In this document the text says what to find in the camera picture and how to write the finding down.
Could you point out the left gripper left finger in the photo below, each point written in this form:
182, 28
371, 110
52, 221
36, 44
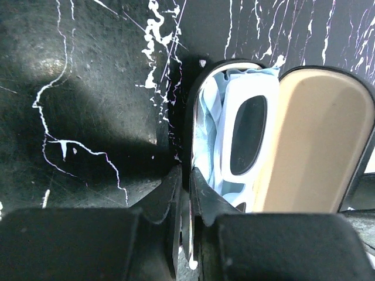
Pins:
136, 243

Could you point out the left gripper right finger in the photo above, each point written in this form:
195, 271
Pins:
231, 245

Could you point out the light blue cleaning cloth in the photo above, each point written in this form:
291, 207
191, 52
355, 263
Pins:
209, 107

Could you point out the black glasses case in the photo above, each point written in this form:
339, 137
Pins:
321, 142

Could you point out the white frame sunglasses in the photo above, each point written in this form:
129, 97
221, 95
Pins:
245, 130

